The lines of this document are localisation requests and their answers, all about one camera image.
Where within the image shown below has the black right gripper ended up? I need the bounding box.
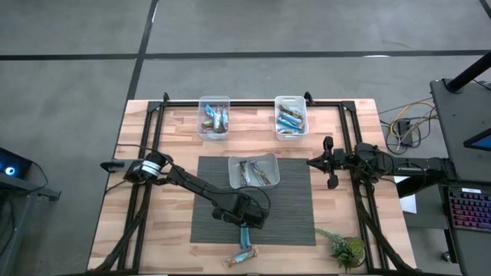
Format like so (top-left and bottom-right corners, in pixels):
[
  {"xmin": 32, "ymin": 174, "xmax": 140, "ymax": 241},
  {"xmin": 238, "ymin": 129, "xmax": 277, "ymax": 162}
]
[{"xmin": 306, "ymin": 136, "xmax": 346, "ymax": 190}]

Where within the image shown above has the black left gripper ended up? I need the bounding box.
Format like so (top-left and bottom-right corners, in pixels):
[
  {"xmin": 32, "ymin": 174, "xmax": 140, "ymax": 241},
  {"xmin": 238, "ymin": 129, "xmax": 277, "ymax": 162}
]
[{"xmin": 212, "ymin": 193, "xmax": 272, "ymax": 230}]

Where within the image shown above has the blue yellow granola bar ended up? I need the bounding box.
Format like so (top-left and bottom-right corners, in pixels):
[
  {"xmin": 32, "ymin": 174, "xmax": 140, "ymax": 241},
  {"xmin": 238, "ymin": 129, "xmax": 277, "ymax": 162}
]
[{"xmin": 239, "ymin": 160, "xmax": 251, "ymax": 187}]

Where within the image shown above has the dark blue granola bar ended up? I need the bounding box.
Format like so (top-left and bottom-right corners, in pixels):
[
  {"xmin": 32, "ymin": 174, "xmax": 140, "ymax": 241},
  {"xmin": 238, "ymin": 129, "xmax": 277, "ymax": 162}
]
[{"xmin": 249, "ymin": 160, "xmax": 272, "ymax": 186}]

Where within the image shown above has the granola bar with oat picture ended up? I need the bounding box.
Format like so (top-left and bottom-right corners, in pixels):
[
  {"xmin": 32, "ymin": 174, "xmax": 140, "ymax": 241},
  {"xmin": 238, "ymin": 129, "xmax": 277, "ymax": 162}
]
[{"xmin": 222, "ymin": 246, "xmax": 259, "ymax": 268}]

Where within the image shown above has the orange granola bar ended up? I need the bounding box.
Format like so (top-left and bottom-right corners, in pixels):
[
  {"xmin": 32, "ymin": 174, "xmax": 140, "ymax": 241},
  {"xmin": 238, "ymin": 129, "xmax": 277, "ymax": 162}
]
[{"xmin": 278, "ymin": 103, "xmax": 305, "ymax": 117}]

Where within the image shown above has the dark woven placemat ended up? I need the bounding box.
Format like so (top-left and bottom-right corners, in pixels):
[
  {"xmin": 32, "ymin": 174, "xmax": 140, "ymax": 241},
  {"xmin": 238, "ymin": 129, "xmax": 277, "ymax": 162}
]
[{"xmin": 190, "ymin": 156, "xmax": 317, "ymax": 247}]

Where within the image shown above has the clear plastic bin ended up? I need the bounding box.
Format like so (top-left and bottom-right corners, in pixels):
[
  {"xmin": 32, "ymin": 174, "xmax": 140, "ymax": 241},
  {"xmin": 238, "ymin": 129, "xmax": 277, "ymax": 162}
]
[{"xmin": 197, "ymin": 95, "xmax": 231, "ymax": 141}]

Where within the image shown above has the black power adapter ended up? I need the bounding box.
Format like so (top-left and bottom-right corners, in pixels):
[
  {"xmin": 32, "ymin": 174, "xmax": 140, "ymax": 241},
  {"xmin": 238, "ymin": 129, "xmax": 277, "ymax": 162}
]
[{"xmin": 396, "ymin": 118, "xmax": 415, "ymax": 147}]

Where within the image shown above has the artificial potted plant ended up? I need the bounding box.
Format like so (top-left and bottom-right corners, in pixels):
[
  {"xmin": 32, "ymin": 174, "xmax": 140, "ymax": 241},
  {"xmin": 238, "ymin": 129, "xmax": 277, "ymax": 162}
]
[{"xmin": 314, "ymin": 228, "xmax": 367, "ymax": 274}]

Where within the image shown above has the white paper sheet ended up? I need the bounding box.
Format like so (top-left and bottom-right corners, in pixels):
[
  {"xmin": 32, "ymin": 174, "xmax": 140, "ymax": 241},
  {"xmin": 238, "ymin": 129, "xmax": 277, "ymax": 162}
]
[{"xmin": 393, "ymin": 175, "xmax": 418, "ymax": 215}]

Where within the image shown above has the black diagonal strut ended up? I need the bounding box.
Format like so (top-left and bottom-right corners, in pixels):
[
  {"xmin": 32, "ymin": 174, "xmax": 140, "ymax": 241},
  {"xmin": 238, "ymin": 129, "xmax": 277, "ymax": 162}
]
[{"xmin": 396, "ymin": 174, "xmax": 454, "ymax": 199}]

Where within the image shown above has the grey operator desk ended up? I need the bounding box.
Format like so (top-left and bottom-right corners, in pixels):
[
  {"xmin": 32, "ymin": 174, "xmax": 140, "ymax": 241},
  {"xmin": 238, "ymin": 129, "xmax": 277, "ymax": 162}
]
[{"xmin": 430, "ymin": 78, "xmax": 491, "ymax": 182}]

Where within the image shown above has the backlit keyboard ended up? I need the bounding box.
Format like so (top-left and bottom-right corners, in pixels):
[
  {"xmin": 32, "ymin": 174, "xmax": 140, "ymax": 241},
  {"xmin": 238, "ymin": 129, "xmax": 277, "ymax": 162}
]
[{"xmin": 447, "ymin": 186, "xmax": 491, "ymax": 234}]

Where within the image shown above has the dark tablet screen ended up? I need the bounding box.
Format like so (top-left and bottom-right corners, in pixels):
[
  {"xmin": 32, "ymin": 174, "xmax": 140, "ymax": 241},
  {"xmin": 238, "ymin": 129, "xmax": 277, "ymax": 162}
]
[{"xmin": 463, "ymin": 128, "xmax": 491, "ymax": 153}]

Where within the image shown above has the black vertical pole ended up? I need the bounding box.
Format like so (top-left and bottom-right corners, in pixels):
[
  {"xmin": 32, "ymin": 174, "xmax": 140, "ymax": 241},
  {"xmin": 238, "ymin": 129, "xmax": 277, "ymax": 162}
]
[{"xmin": 446, "ymin": 51, "xmax": 491, "ymax": 94}]

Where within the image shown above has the grey keyboard desk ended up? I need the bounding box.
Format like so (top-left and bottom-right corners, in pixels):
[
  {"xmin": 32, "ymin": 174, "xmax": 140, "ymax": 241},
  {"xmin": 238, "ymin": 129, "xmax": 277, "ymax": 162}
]
[{"xmin": 438, "ymin": 177, "xmax": 491, "ymax": 276}]

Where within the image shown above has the grey side stand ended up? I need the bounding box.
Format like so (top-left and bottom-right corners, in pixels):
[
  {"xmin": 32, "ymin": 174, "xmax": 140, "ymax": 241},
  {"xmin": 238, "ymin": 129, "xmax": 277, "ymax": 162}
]
[{"xmin": 0, "ymin": 172, "xmax": 62, "ymax": 276}]

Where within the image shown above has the black computer with blue light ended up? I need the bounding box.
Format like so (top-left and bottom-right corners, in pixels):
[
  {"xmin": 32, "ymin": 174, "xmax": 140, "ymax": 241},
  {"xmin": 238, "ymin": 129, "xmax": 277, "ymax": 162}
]
[{"xmin": 0, "ymin": 146, "xmax": 34, "ymax": 179}]

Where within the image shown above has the black aluminium table frame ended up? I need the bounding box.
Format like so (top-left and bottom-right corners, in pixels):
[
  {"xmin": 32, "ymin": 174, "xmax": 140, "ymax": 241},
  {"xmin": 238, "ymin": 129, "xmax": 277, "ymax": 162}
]
[{"xmin": 87, "ymin": 91, "xmax": 414, "ymax": 276}]

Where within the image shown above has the yellow cable bundle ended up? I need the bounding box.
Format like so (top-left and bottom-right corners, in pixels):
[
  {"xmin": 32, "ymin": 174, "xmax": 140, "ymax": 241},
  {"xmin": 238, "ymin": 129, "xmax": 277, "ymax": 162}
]
[{"xmin": 377, "ymin": 99, "xmax": 439, "ymax": 154}]

